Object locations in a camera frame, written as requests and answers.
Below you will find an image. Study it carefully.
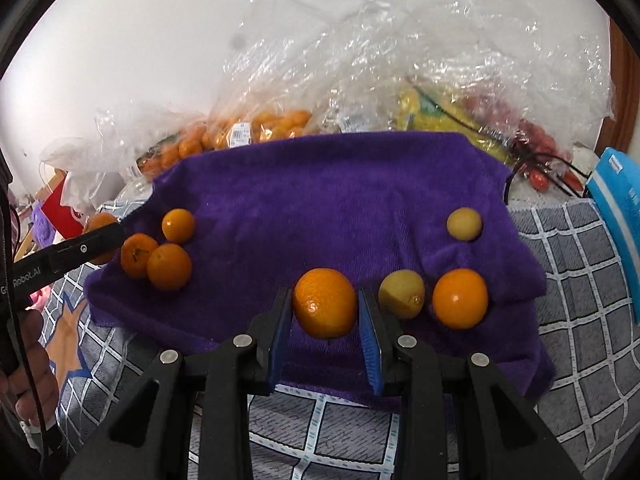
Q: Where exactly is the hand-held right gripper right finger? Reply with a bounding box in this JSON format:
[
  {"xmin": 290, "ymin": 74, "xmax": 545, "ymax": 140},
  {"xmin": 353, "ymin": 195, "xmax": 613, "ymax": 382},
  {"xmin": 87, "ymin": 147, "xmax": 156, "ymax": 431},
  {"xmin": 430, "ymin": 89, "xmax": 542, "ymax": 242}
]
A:
[{"xmin": 357, "ymin": 287, "xmax": 583, "ymax": 480}]

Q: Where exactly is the clear bag of mandarins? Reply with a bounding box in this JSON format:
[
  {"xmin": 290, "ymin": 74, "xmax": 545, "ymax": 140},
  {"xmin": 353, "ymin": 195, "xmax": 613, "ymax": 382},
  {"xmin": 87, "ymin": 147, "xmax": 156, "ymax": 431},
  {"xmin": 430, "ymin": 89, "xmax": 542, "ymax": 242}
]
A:
[{"xmin": 95, "ymin": 102, "xmax": 216, "ymax": 183}]

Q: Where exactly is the blue box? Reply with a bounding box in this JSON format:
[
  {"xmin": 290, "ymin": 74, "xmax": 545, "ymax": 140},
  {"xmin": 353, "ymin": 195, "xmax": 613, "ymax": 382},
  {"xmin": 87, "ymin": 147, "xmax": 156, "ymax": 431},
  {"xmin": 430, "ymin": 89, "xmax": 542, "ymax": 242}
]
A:
[{"xmin": 585, "ymin": 147, "xmax": 640, "ymax": 323}]

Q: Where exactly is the small yellow-green fruit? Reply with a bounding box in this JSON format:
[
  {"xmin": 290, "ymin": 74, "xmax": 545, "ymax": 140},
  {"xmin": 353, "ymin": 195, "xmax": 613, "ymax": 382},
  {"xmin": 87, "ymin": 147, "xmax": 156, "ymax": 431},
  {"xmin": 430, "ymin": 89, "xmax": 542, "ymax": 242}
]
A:
[
  {"xmin": 446, "ymin": 207, "xmax": 483, "ymax": 241},
  {"xmin": 378, "ymin": 270, "xmax": 426, "ymax": 319}
]

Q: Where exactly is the purple object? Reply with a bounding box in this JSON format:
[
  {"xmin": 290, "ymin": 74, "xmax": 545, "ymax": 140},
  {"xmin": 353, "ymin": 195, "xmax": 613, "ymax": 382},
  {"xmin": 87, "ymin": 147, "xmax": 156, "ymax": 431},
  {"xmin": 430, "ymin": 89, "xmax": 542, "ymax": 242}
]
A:
[{"xmin": 30, "ymin": 200, "xmax": 57, "ymax": 248}]

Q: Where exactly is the purple towel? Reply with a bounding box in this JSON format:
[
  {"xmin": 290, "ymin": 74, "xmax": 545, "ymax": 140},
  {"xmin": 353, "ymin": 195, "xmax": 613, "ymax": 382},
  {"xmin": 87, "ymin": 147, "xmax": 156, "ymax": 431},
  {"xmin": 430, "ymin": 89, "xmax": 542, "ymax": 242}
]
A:
[{"xmin": 84, "ymin": 131, "xmax": 557, "ymax": 406}]

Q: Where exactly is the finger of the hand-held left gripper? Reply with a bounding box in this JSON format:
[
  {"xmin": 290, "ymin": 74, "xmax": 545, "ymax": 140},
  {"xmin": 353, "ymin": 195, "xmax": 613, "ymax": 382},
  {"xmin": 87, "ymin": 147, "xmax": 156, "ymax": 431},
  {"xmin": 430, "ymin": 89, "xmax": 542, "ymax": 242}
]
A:
[{"xmin": 47, "ymin": 222, "xmax": 126, "ymax": 277}]

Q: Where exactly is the red paper bag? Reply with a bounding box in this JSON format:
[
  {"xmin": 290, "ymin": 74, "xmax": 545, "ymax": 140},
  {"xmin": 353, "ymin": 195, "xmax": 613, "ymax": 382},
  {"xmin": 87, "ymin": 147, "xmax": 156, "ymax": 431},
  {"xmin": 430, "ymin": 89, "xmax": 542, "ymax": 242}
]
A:
[{"xmin": 42, "ymin": 180, "xmax": 98, "ymax": 241}]

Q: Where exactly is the white plastic bag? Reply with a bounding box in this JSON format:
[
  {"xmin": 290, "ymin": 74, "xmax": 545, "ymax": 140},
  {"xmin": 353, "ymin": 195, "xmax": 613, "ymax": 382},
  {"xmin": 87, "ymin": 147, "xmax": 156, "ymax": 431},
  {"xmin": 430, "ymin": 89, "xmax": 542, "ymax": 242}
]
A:
[{"xmin": 40, "ymin": 137, "xmax": 126, "ymax": 201}]

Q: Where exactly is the thin black cable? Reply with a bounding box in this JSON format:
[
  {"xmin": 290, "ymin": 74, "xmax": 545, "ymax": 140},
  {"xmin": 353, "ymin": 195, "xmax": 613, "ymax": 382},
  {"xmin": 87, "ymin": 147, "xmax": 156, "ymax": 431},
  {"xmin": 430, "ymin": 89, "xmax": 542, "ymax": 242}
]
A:
[{"xmin": 502, "ymin": 130, "xmax": 596, "ymax": 206}]

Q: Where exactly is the large crinkled clear plastic bag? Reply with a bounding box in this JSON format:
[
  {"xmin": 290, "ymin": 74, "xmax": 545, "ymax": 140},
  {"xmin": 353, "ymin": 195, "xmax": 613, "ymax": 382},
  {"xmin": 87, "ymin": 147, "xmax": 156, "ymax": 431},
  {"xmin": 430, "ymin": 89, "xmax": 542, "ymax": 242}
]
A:
[{"xmin": 320, "ymin": 0, "xmax": 618, "ymax": 161}]

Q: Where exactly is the brown wooden door frame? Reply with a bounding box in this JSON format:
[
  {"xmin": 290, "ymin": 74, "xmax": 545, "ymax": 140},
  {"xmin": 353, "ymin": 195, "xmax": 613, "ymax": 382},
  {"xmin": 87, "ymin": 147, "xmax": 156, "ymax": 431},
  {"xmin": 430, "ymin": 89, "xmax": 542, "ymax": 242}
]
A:
[{"xmin": 595, "ymin": 15, "xmax": 640, "ymax": 151}]

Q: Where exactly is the person's left hand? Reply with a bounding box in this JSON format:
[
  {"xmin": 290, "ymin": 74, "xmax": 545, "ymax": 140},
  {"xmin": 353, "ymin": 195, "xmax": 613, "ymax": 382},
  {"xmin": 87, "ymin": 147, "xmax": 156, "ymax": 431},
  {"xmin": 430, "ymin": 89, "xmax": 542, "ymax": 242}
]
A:
[{"xmin": 0, "ymin": 310, "xmax": 61, "ymax": 423}]

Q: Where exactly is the large orange with stem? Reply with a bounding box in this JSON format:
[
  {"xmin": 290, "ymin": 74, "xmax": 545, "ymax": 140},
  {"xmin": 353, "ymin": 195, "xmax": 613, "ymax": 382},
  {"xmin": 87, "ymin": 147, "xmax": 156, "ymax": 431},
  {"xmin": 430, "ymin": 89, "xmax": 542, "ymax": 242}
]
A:
[{"xmin": 292, "ymin": 268, "xmax": 359, "ymax": 339}]

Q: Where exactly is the yellow fruit package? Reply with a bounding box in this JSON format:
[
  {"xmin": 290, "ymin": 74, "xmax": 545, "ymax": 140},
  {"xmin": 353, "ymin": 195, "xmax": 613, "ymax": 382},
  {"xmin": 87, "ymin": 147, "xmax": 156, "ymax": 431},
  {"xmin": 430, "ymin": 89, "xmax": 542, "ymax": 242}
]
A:
[{"xmin": 395, "ymin": 85, "xmax": 516, "ymax": 163}]

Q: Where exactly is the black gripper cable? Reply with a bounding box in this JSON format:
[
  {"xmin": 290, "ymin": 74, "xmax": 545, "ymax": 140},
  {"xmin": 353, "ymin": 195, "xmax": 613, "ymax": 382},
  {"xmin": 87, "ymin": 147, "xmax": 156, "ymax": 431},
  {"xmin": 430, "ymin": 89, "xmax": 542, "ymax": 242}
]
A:
[{"xmin": 0, "ymin": 195, "xmax": 56, "ymax": 466}]

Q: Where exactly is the pile of cherry tomatoes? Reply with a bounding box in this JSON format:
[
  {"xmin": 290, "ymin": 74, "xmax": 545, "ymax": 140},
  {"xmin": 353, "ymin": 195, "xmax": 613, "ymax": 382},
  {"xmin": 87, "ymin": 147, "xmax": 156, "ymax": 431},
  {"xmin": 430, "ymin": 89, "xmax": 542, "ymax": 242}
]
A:
[{"xmin": 460, "ymin": 92, "xmax": 586, "ymax": 193}]

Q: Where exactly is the clear bag of kumquats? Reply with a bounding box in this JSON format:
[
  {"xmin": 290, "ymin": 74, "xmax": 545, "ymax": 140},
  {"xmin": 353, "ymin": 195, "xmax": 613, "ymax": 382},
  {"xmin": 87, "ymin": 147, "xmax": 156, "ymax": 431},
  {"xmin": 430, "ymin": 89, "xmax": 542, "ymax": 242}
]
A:
[{"xmin": 207, "ymin": 0, "xmax": 351, "ymax": 151}]

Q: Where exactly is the small orange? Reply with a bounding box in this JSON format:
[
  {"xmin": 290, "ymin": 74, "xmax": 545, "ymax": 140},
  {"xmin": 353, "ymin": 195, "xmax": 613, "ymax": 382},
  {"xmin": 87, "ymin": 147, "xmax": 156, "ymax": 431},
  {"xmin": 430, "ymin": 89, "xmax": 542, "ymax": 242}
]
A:
[
  {"xmin": 82, "ymin": 212, "xmax": 121, "ymax": 266},
  {"xmin": 162, "ymin": 208, "xmax": 196, "ymax": 243},
  {"xmin": 121, "ymin": 233, "xmax": 160, "ymax": 279}
]

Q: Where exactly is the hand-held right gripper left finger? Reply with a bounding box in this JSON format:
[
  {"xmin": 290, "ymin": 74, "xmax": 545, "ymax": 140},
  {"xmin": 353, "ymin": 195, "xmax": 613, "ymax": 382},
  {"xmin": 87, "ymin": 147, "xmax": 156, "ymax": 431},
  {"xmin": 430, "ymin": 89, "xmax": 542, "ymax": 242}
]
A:
[{"xmin": 60, "ymin": 287, "xmax": 296, "ymax": 480}]

